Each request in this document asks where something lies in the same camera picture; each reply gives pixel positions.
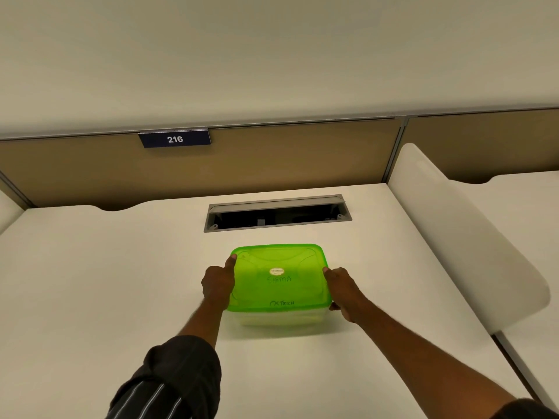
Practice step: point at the person's left hand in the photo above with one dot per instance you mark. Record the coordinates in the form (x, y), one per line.
(217, 285)

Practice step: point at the person's right hand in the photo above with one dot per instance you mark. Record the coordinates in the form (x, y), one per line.
(345, 294)

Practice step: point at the person's right thumb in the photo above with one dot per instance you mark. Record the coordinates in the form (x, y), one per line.
(328, 274)

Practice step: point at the person's left thumb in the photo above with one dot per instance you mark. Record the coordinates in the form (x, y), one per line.
(230, 262)

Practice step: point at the green lid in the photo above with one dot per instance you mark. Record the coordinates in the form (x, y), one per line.
(279, 277)

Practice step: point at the clear plastic food container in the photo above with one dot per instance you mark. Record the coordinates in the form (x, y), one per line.
(279, 317)

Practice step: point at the person's left forearm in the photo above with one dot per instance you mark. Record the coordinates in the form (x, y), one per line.
(174, 357)

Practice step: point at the person's right forearm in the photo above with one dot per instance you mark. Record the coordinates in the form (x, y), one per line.
(436, 366)

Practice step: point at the beige partition panel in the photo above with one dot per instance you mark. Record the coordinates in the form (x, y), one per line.
(484, 146)
(205, 165)

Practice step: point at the dark blue number sign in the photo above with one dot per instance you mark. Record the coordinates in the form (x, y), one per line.
(174, 138)

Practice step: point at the white desk divider panel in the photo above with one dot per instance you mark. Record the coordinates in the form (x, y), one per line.
(467, 244)

